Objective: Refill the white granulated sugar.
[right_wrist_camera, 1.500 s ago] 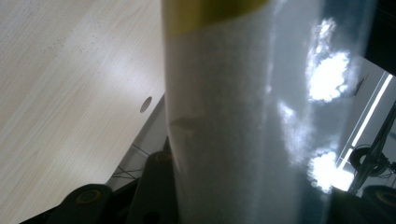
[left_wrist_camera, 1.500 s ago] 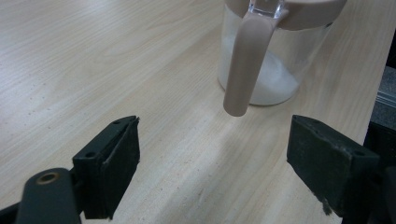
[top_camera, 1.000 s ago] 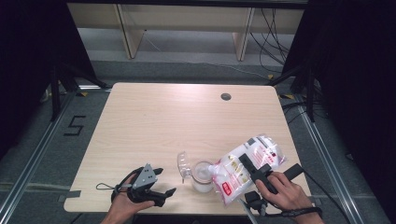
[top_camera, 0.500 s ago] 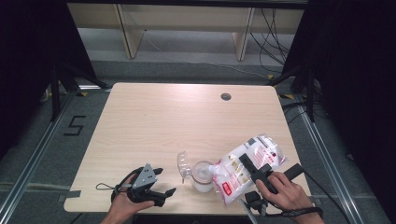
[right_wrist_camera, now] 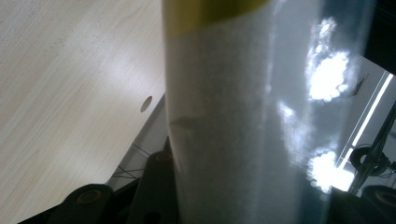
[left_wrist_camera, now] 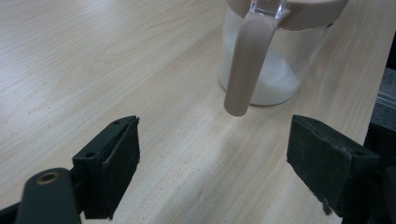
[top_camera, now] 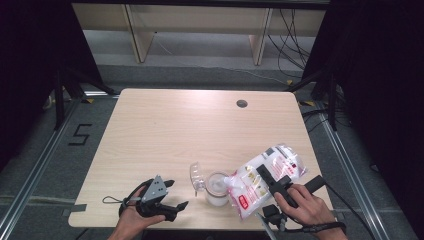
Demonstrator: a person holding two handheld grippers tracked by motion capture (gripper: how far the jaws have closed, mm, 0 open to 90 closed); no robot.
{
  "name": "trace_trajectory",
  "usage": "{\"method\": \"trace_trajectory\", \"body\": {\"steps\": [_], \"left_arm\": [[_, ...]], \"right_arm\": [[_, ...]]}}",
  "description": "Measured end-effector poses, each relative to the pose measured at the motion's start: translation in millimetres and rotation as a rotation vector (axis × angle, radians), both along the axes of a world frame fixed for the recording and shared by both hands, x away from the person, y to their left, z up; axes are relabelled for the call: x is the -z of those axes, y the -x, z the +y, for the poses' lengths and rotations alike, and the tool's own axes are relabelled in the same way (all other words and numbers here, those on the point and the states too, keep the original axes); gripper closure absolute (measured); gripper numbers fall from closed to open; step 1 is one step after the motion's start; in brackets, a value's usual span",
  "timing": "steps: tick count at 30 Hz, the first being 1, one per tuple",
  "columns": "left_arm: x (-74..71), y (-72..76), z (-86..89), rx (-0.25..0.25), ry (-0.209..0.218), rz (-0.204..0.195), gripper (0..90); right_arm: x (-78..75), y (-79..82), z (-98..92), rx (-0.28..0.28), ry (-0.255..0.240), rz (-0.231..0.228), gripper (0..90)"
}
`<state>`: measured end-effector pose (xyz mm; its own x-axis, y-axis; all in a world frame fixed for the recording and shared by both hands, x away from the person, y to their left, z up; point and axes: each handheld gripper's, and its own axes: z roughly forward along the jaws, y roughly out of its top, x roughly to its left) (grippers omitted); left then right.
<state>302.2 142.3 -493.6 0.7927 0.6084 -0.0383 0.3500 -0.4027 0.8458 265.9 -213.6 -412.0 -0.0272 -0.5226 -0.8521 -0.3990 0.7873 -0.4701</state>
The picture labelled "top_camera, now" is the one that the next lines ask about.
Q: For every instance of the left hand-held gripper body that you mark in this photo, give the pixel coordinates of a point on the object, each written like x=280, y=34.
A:
x=155, y=190

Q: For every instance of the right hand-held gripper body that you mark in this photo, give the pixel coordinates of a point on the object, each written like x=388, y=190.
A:
x=281, y=185

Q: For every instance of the red and white plastic bag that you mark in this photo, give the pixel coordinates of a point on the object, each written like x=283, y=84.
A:
x=253, y=190

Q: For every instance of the clear jar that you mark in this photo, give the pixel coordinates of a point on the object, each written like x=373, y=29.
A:
x=216, y=196

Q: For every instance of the person's right hand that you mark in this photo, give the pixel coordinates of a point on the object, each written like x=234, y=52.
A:
x=310, y=208

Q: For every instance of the person's left hand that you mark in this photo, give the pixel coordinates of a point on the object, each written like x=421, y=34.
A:
x=133, y=220

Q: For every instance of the clear hinged jar lid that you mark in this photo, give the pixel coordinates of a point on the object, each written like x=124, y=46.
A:
x=197, y=176

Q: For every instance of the white granules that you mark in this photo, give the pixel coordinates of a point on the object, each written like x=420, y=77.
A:
x=216, y=185

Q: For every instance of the grey table grommet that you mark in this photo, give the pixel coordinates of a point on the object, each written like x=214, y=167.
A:
x=242, y=103

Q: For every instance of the black metal stand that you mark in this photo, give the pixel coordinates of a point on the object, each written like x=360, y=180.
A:
x=331, y=100
x=59, y=100

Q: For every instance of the black curtain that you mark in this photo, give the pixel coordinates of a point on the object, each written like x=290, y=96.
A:
x=383, y=83
x=30, y=66

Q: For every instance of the light wooden shelving unit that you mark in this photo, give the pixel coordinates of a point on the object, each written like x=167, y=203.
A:
x=200, y=20

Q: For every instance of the metal floor rail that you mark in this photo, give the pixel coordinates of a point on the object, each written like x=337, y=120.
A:
x=36, y=166
x=346, y=160

